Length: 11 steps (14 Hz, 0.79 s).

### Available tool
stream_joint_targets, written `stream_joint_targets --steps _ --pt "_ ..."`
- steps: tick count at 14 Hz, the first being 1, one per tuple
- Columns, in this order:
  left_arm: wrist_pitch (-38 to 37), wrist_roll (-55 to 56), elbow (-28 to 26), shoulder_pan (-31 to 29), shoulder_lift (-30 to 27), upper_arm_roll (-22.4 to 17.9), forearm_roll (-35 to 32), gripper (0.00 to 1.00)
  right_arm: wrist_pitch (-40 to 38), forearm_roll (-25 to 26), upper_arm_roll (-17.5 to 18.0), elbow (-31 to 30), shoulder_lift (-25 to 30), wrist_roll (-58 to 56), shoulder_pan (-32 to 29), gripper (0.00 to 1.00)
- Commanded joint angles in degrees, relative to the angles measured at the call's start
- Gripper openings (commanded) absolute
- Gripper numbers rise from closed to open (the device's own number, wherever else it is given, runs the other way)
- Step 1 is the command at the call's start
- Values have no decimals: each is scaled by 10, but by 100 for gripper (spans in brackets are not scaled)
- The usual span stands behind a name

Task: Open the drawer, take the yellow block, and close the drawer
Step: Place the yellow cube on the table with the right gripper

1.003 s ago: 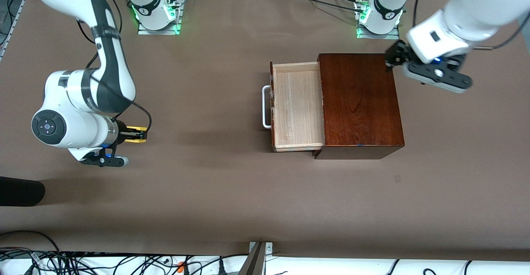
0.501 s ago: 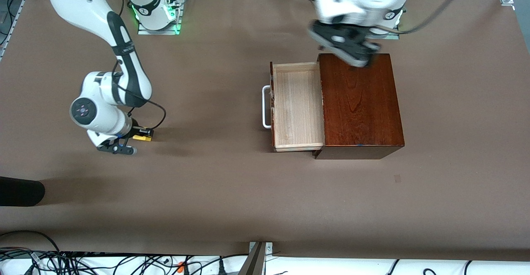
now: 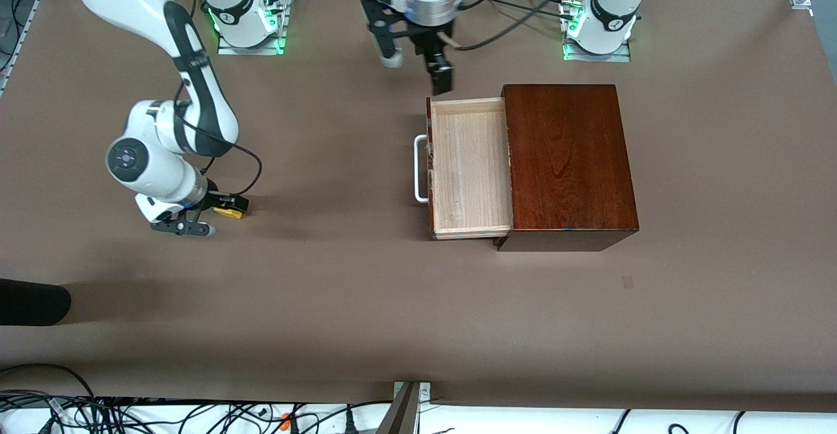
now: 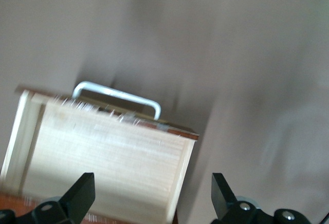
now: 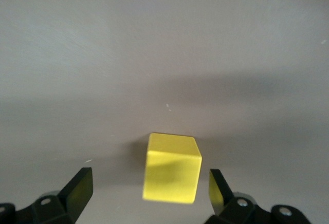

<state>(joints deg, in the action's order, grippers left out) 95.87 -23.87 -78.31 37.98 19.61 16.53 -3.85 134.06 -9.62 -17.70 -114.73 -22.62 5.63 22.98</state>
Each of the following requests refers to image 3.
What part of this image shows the light wood drawer white handle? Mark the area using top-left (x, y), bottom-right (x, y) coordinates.
top-left (414, 97), bottom-right (515, 241)

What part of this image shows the dark brown wooden cabinet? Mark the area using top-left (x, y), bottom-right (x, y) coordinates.
top-left (495, 84), bottom-right (640, 252)

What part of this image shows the black rounded cylinder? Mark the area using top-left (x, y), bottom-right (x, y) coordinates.
top-left (0, 278), bottom-right (72, 327)

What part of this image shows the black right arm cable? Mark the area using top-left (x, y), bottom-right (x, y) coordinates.
top-left (171, 78), bottom-right (264, 201)

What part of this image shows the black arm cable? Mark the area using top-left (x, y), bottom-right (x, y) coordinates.
top-left (171, 78), bottom-right (264, 201)
top-left (450, 0), bottom-right (579, 53)

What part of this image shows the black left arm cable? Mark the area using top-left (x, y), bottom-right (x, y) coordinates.
top-left (450, 0), bottom-right (579, 53)

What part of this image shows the black cable on table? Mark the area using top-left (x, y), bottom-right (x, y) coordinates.
top-left (461, 0), bottom-right (571, 20)

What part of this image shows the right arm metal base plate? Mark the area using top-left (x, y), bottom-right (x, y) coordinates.
top-left (217, 25), bottom-right (287, 56)

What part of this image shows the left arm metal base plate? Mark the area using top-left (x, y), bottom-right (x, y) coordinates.
top-left (562, 39), bottom-right (632, 63)

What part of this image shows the black cable tangle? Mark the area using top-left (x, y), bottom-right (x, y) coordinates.
top-left (0, 363), bottom-right (393, 434)

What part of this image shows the aluminium frame side rail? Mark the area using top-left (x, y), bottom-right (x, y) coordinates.
top-left (0, 0), bottom-right (65, 98)

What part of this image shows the aluminium bracket post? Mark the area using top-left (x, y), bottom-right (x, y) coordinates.
top-left (377, 380), bottom-right (432, 434)

